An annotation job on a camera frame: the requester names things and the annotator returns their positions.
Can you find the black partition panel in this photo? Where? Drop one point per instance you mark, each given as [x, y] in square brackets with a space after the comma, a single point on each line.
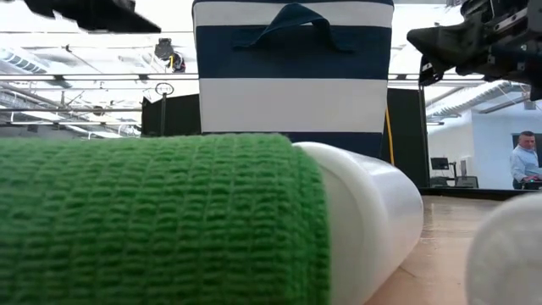
[178, 114]

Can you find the person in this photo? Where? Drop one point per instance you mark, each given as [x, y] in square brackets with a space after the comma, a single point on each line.
[525, 163]

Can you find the white gauze roll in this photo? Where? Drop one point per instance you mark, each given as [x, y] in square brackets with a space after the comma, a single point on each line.
[372, 212]

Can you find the green bandage roll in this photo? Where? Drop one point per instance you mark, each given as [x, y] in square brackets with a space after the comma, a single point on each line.
[161, 220]

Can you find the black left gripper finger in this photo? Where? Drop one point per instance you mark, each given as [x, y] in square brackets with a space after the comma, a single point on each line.
[127, 23]

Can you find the blurry white round object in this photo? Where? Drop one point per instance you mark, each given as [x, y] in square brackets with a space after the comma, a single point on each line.
[508, 254]

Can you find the navy white striped fabric bin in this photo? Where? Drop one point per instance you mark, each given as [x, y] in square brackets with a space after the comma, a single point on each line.
[296, 101]

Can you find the black aluminium table frame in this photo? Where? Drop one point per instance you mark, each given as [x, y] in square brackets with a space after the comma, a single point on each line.
[466, 193]

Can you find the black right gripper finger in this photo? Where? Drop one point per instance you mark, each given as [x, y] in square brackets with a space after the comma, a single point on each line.
[429, 74]
[453, 42]

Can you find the black computer monitor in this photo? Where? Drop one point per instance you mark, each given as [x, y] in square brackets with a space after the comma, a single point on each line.
[439, 163]

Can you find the black overhead device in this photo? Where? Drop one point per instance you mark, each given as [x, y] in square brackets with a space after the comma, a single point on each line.
[169, 55]

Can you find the round sign on post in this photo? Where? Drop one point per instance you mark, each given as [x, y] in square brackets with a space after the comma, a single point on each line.
[164, 89]

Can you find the grey overhead rail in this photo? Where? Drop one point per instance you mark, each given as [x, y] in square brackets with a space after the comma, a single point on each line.
[84, 76]

